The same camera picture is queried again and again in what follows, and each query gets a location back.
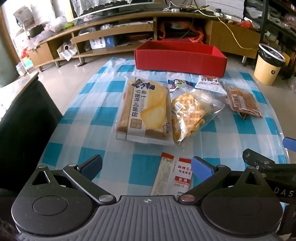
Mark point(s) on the red cardboard box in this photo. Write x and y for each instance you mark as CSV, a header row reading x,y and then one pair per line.
x,y
180,61

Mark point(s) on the white power strip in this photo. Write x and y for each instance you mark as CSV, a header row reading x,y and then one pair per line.
x,y
172,10

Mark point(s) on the blue white checkered tablecloth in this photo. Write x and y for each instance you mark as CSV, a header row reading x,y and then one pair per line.
x,y
92,104

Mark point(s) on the dark furniture piece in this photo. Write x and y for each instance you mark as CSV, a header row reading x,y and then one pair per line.
x,y
25,129

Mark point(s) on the sliced bread package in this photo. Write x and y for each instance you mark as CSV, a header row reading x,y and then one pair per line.
x,y
143,111

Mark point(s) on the cream trash bin black liner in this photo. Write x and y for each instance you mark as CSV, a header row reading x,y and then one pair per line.
x,y
266,69

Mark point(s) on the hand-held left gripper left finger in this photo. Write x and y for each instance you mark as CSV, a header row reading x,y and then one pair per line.
x,y
92,165

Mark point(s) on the white and blue carton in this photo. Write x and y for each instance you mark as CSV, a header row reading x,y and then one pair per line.
x,y
101,42

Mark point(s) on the brown snack packet blue label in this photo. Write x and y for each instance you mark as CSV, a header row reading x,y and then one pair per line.
x,y
245,104

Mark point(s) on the white snack packet red label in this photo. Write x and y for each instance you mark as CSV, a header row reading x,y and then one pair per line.
x,y
209,83

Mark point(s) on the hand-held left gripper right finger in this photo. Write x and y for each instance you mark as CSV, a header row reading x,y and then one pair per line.
x,y
203,169

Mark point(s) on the television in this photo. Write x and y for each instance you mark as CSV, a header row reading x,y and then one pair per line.
x,y
111,9

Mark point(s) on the colourful blue white candy wrapper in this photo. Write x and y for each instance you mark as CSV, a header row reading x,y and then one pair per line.
x,y
178,83

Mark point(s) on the black metal storage rack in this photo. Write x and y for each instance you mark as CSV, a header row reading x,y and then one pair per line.
x,y
277,20

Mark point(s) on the clear bag of yellow crackers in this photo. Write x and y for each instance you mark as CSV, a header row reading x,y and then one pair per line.
x,y
189,113

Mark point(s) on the white red strip snack packet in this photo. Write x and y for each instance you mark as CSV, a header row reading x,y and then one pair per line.
x,y
171,176

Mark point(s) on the wooden television stand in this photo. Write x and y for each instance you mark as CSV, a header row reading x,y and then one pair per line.
x,y
111,34

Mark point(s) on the red plastic bag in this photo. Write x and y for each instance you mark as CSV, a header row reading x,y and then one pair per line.
x,y
244,24

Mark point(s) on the orange bag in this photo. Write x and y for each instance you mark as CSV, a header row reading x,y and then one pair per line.
x,y
200,34

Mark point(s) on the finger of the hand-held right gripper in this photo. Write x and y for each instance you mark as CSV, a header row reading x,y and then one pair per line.
x,y
256,160
290,143

